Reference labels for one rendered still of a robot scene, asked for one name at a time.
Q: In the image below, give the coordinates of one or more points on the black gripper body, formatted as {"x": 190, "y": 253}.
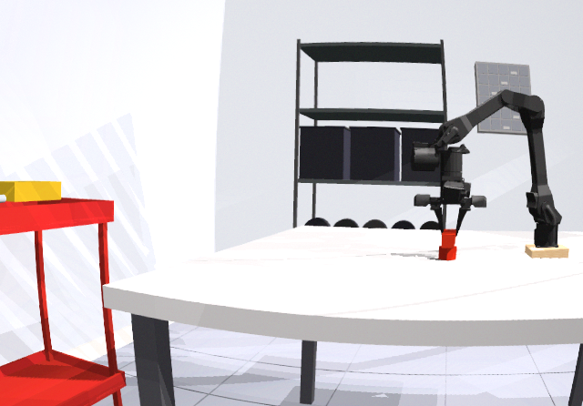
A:
{"x": 436, "y": 202}

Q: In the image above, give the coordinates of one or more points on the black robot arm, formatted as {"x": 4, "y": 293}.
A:
{"x": 540, "y": 202}

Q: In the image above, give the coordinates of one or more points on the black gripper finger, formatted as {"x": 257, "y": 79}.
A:
{"x": 439, "y": 215}
{"x": 461, "y": 215}

